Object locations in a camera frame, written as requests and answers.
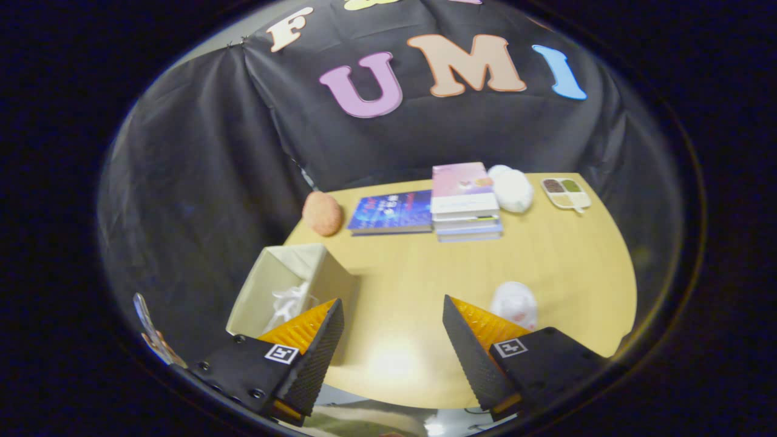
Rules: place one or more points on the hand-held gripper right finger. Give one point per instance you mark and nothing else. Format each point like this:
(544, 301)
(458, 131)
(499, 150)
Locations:
(470, 361)

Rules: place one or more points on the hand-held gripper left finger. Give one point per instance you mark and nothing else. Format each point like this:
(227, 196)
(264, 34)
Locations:
(315, 364)

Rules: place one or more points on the white canvas shoe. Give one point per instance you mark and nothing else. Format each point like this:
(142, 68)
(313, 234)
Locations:
(513, 300)
(291, 303)

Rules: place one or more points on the beige fabric storage box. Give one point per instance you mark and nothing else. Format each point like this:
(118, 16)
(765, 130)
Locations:
(258, 294)

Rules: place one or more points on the pale blue stacked book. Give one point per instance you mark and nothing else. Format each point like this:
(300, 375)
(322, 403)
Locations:
(470, 235)

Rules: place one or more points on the white stacked book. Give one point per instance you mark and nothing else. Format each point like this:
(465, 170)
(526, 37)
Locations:
(467, 222)

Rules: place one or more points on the orange textured ball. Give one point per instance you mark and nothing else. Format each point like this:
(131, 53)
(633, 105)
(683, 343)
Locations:
(323, 213)

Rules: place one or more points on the blue cover book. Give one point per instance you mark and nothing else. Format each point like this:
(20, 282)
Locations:
(391, 212)

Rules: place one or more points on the pink cover book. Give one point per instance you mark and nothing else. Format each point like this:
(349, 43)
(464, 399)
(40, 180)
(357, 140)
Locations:
(462, 185)

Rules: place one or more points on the white plush toy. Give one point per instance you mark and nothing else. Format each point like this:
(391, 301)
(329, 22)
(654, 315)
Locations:
(513, 189)

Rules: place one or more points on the white divided snack plate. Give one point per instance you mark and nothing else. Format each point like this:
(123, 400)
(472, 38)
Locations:
(566, 193)

